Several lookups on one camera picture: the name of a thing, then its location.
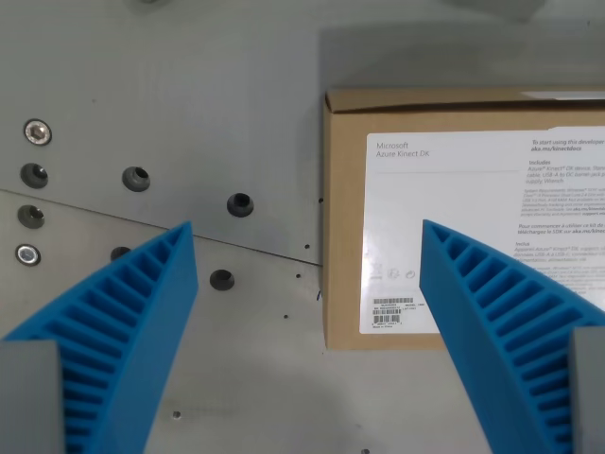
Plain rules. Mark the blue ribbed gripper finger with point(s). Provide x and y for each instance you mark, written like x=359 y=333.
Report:
x=142 y=302
x=477 y=302

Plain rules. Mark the shiny hex socket screw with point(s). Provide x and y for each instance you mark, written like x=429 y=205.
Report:
x=28 y=255
x=38 y=132

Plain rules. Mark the large white printed box label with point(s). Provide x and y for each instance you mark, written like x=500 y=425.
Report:
x=454 y=198

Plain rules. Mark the brown cardboard Azure Kinect box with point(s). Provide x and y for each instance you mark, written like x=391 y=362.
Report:
x=345 y=198

